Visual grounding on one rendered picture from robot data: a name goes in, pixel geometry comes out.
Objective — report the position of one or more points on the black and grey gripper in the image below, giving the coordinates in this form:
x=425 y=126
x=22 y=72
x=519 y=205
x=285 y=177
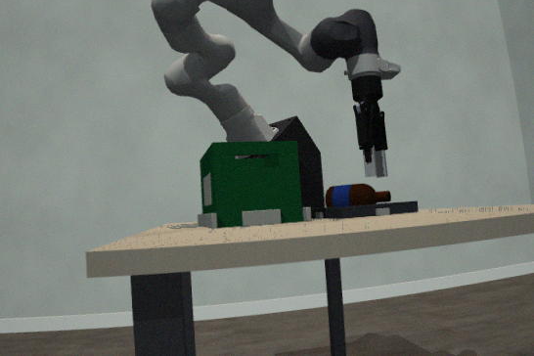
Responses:
x=367 y=90

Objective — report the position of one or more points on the brown bottle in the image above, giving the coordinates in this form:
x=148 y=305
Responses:
x=354 y=194

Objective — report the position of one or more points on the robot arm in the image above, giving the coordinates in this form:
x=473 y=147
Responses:
x=351 y=36

